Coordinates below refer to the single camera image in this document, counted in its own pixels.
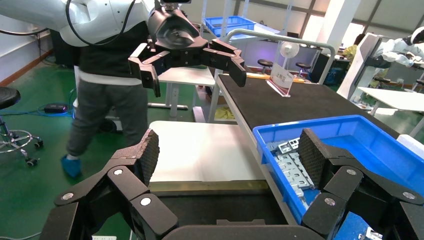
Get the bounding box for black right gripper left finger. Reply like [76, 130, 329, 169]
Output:
[39, 128, 180, 240]

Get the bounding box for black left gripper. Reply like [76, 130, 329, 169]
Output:
[128, 8, 248, 99]

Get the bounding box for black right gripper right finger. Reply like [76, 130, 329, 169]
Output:
[296, 128, 424, 240]

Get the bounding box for grey bracket with square holes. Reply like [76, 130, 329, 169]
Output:
[277, 138, 301, 154]

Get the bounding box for blue plastic bin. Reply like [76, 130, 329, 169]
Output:
[252, 114, 424, 240]

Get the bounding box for yellow cloth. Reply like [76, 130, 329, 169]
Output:
[214, 106, 236, 121]

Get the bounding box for blue storage crate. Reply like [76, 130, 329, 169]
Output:
[203, 15, 257, 38]

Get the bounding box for white metal shelf rack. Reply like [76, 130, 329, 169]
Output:
[198, 0, 295, 67]

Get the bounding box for small black stool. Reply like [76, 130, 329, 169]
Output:
[257, 58, 274, 75]
[295, 62, 312, 78]

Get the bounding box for white foam block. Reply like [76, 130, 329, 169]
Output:
[396, 134, 424, 161]

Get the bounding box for white board on table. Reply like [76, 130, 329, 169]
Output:
[147, 120, 267, 184]

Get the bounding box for grey table handrail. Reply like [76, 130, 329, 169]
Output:
[207, 28, 336, 124]

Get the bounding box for person in grey trousers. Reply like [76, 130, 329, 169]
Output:
[60, 20, 151, 180]

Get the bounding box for acrylic sign with red stripe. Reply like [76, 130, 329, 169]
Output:
[266, 62, 296, 98]

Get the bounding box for small white fan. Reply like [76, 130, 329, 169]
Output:
[279, 41, 301, 69]

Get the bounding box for white work table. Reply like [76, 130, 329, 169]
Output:
[357, 86, 424, 138]

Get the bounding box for black power adapter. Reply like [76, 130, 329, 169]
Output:
[43, 103, 69, 115]

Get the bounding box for white robot on stand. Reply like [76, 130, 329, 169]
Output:
[337, 26, 424, 103]

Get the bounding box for person in yellow coat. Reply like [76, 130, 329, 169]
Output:
[342, 33, 366, 61]

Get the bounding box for black round stool with castors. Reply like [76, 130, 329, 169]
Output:
[0, 86, 45, 167]

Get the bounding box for blue floor cable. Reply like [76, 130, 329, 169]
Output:
[0, 88, 78, 118]

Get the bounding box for thick black cable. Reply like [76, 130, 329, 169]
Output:
[0, 27, 50, 37]

